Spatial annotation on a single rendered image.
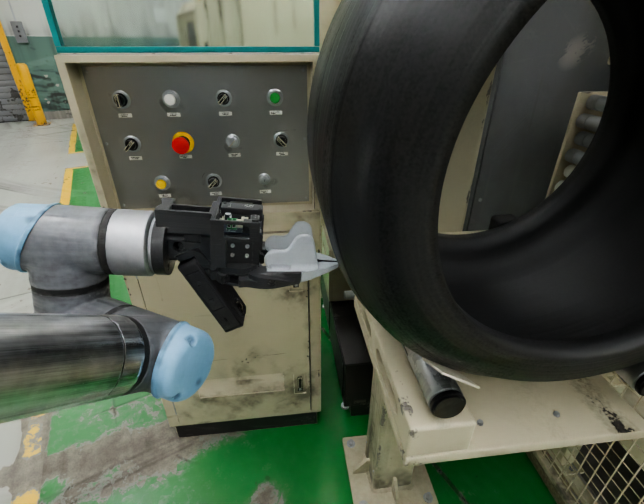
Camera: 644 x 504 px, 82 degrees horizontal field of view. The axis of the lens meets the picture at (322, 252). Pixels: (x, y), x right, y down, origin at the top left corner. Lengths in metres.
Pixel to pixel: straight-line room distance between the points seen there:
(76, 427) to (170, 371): 1.46
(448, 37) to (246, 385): 1.24
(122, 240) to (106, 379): 0.15
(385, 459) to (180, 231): 1.04
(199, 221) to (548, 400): 0.58
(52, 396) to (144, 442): 1.35
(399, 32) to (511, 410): 0.55
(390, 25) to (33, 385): 0.35
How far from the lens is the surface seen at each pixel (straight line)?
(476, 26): 0.31
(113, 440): 1.73
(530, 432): 0.66
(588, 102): 1.00
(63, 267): 0.47
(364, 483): 1.46
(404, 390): 0.57
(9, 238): 0.49
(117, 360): 0.36
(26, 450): 1.87
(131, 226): 0.44
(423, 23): 0.31
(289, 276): 0.44
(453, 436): 0.57
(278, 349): 1.26
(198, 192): 1.04
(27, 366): 0.32
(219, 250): 0.42
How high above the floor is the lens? 1.29
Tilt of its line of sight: 29 degrees down
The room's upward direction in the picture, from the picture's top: straight up
